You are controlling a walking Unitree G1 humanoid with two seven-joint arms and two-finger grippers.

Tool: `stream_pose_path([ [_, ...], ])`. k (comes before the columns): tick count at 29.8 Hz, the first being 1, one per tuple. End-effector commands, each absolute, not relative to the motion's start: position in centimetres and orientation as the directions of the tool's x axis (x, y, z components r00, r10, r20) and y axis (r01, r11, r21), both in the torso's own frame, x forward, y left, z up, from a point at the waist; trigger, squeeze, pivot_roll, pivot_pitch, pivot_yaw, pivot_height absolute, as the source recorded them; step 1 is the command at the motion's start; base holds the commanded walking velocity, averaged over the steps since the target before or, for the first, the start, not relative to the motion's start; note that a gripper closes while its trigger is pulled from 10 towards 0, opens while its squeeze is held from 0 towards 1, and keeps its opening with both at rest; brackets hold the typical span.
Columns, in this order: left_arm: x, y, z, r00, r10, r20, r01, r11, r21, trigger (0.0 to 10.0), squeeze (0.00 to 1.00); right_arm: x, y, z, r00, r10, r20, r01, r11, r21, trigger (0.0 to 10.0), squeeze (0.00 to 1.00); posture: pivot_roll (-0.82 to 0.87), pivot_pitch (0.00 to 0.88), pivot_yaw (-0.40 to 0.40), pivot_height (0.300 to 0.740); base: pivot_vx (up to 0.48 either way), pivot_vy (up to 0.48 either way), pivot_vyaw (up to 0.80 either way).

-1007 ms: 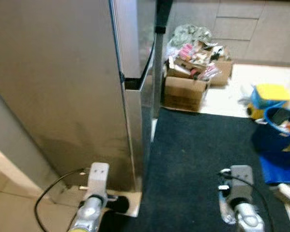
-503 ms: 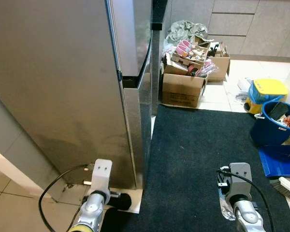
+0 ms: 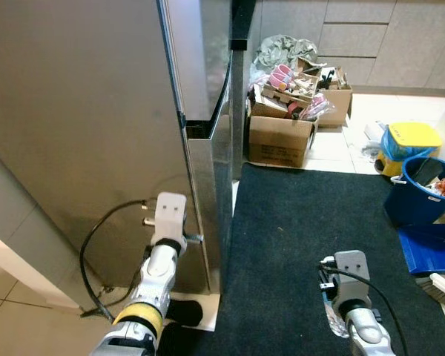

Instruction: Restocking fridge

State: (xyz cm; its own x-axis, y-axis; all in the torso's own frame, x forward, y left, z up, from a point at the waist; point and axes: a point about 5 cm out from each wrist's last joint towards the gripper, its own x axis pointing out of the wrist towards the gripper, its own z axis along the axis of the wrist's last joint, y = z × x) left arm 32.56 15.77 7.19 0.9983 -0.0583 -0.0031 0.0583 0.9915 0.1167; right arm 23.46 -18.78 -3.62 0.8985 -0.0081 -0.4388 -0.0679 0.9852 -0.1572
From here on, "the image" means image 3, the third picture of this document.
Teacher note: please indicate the black slipper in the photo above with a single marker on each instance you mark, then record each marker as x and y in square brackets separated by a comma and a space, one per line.
[185, 313]

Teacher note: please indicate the pink slipper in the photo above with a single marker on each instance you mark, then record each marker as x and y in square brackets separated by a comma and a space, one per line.
[278, 80]
[288, 70]

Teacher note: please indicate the grey steel fridge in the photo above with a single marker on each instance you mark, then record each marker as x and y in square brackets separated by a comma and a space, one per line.
[74, 111]

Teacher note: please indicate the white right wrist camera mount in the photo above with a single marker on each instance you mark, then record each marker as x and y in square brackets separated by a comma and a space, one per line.
[352, 278]

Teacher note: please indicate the long bristle floor brush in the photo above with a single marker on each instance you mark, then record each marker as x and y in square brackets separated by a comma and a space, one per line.
[441, 289]

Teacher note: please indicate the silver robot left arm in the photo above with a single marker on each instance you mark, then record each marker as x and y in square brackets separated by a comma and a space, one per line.
[152, 289]

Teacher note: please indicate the pink plastic package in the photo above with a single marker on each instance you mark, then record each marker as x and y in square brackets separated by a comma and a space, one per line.
[311, 110]

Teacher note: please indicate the clear plastic bag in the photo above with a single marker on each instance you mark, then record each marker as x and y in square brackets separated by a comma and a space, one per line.
[374, 137]

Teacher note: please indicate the crumpled grey-green plastic bag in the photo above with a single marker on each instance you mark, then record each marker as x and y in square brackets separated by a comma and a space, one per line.
[282, 50]

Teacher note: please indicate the beige kitchen drawer cabinet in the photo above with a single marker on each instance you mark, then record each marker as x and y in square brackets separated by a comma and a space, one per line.
[386, 37]

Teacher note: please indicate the grey counter cabinet black top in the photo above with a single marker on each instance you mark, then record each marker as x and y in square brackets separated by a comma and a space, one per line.
[241, 96]

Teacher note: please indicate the small brown cardboard box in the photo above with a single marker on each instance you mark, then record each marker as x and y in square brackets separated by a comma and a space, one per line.
[337, 104]

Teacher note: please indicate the blue plastic bucket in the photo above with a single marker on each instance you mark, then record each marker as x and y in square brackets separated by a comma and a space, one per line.
[408, 204]

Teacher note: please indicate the black tool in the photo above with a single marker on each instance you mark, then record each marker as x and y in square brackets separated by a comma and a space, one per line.
[326, 74]

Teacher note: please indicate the blue plastic dustpan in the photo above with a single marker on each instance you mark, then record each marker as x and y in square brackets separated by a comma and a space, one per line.
[430, 248]

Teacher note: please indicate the yellow bin with blue liner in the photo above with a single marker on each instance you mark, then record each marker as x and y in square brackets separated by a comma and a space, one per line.
[411, 137]

